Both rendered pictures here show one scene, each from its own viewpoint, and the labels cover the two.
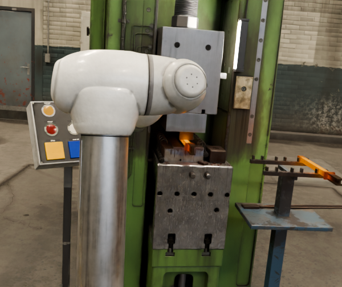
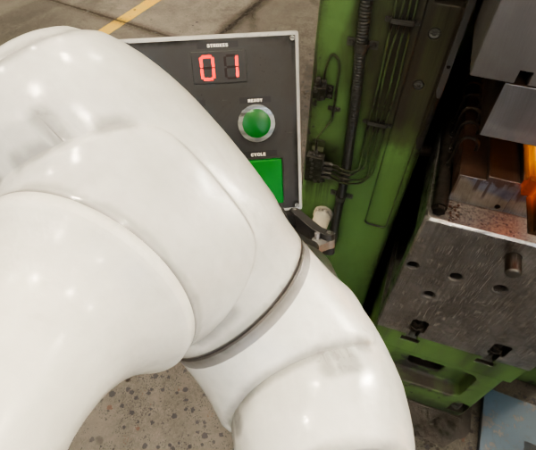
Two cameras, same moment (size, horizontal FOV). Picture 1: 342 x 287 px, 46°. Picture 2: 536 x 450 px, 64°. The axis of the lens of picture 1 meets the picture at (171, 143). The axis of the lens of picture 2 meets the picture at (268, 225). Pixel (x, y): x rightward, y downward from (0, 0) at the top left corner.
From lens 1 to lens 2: 1.33 m
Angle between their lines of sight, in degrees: 46
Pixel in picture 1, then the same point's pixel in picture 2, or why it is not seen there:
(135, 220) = (366, 243)
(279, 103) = not seen: outside the picture
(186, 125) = not seen: outside the picture
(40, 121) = not seen: hidden behind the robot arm
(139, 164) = (396, 160)
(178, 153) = (496, 192)
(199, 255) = (470, 360)
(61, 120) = not seen: hidden behind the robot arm
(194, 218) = (482, 320)
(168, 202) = (430, 282)
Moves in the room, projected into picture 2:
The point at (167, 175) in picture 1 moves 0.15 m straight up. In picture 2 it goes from (445, 242) to (474, 187)
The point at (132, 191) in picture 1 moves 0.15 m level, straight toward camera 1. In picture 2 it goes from (369, 202) to (352, 246)
